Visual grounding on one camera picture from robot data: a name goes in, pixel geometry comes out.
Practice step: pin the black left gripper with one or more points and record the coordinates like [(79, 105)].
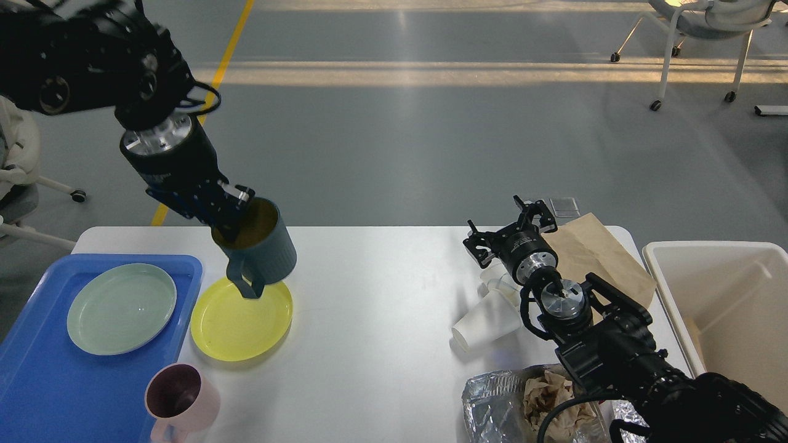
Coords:
[(180, 167)]

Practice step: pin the pink mug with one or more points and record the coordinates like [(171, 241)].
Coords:
[(182, 401)]

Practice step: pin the white office chair left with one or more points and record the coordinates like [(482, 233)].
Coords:
[(21, 178)]

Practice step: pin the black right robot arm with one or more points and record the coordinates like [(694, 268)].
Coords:
[(603, 342)]

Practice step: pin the clear plastic cup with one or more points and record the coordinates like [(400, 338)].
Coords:
[(496, 277)]

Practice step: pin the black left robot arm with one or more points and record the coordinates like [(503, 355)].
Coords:
[(110, 55)]

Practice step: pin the yellow plate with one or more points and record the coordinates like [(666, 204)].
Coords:
[(228, 327)]

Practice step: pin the brown paper bag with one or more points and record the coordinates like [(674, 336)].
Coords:
[(586, 246)]

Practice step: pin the blue plastic tray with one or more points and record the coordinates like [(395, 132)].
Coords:
[(52, 391)]

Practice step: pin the white plastic bin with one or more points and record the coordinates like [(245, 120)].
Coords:
[(727, 303)]

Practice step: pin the dark teal mug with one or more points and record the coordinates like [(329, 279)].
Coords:
[(262, 253)]

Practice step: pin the pale green plate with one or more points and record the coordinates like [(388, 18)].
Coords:
[(121, 309)]

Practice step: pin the crumpled brown paper napkin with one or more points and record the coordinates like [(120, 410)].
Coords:
[(543, 393)]

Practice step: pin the white paper cup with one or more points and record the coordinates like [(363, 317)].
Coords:
[(493, 317)]

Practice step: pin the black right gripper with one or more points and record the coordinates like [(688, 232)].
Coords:
[(519, 246)]

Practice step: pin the small clear plastic lid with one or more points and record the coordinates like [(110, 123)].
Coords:
[(565, 207)]

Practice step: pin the white office chair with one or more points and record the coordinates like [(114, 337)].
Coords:
[(702, 20), (21, 178)]

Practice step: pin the white office chair right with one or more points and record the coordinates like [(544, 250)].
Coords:
[(702, 20)]

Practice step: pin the aluminium foil sheet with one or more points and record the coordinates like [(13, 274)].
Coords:
[(493, 408)]

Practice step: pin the white bar on floor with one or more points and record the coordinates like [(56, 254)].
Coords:
[(771, 110)]

